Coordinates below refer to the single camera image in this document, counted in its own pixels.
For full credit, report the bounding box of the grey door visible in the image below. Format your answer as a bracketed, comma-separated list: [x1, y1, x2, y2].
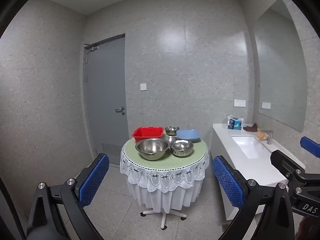
[84, 34, 126, 165]

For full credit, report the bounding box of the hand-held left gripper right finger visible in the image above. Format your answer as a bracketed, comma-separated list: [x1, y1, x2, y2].
[212, 155, 295, 240]

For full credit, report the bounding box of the green table mat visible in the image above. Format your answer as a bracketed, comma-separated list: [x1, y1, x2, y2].
[124, 136, 208, 172]

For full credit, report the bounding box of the red plastic basin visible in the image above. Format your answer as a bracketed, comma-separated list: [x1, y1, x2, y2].
[132, 127, 164, 143]

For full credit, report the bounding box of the round table with lace cloth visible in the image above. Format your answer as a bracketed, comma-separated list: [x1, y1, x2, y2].
[120, 137, 210, 212]

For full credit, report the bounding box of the door vent grille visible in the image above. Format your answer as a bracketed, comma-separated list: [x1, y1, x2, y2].
[102, 143, 123, 154]

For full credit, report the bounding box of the metal faucet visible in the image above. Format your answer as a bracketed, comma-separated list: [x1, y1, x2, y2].
[260, 130, 274, 145]

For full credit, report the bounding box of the blue plate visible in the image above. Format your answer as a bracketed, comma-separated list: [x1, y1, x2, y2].
[176, 129, 201, 142]

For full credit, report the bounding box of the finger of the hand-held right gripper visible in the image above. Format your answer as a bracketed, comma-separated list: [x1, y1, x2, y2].
[270, 149, 305, 178]
[300, 136, 320, 158]

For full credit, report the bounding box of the large steel bowl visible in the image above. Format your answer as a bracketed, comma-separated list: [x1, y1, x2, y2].
[135, 138, 170, 161]

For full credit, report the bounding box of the white table base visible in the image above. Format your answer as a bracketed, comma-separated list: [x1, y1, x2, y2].
[140, 206, 187, 230]

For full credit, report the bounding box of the white vanity counter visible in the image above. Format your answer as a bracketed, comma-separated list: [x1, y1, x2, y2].
[212, 123, 307, 228]

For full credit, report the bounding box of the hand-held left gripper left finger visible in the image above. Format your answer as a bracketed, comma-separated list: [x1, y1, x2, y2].
[26, 152, 110, 240]

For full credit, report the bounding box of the blue tissue pack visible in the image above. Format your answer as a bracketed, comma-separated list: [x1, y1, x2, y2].
[227, 115, 243, 130]

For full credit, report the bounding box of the white sink basin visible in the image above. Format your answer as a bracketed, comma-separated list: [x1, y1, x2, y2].
[231, 135, 272, 159]

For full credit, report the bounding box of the patterned steel bowl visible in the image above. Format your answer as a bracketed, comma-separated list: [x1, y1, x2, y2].
[170, 140, 194, 157]

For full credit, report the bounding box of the wall mirror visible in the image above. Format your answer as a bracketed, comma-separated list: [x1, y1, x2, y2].
[253, 0, 307, 132]

